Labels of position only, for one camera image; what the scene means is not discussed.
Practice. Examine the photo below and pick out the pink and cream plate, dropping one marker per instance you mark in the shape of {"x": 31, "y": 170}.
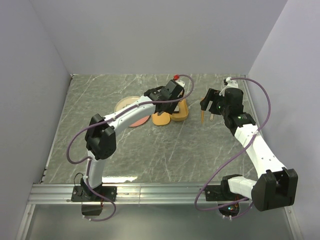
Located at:
{"x": 141, "y": 112}

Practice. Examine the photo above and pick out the orange lunch box lid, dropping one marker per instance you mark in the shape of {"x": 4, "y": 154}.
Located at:
{"x": 161, "y": 120}

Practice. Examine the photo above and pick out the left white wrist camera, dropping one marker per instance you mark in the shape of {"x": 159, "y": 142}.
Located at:
{"x": 177, "y": 79}

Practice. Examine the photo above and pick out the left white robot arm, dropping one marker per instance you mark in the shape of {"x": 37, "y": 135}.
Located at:
{"x": 101, "y": 140}

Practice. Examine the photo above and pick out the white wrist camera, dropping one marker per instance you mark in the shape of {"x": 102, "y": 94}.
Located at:
{"x": 228, "y": 83}
{"x": 177, "y": 79}

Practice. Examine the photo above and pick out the orange plastic fork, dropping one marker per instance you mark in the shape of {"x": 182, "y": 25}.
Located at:
{"x": 202, "y": 114}

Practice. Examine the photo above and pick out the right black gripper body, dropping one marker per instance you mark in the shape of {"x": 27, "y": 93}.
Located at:
{"x": 226, "y": 111}

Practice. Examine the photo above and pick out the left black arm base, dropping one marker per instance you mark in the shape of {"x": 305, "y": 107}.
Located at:
{"x": 91, "y": 204}

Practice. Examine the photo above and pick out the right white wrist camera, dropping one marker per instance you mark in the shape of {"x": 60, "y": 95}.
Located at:
{"x": 228, "y": 83}

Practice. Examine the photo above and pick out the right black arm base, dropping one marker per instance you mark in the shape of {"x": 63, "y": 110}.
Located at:
{"x": 216, "y": 193}

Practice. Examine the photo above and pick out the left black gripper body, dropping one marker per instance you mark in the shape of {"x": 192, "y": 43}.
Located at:
{"x": 172, "y": 107}

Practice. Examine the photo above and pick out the beige plastic spoon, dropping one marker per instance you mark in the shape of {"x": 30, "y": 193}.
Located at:
{"x": 211, "y": 117}

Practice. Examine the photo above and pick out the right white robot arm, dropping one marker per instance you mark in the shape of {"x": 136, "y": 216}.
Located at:
{"x": 276, "y": 185}

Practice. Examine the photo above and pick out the orange lunch box base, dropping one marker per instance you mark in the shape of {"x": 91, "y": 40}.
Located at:
{"x": 181, "y": 111}

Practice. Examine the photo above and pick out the aluminium mounting rail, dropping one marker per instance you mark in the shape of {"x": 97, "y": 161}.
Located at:
{"x": 126, "y": 194}

